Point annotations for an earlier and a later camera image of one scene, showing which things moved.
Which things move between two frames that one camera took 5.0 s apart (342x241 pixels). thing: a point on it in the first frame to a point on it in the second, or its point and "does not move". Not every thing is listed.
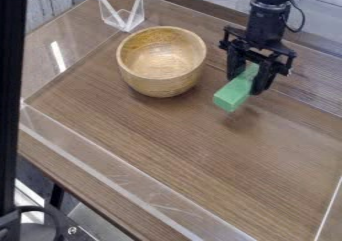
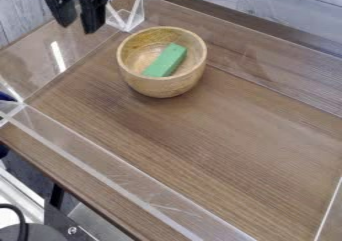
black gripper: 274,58 to 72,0
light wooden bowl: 161,59 does not move
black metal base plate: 74,232 does not move
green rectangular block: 236,91 to 167,61
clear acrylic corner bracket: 121,19 does not move
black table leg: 56,196 does not move
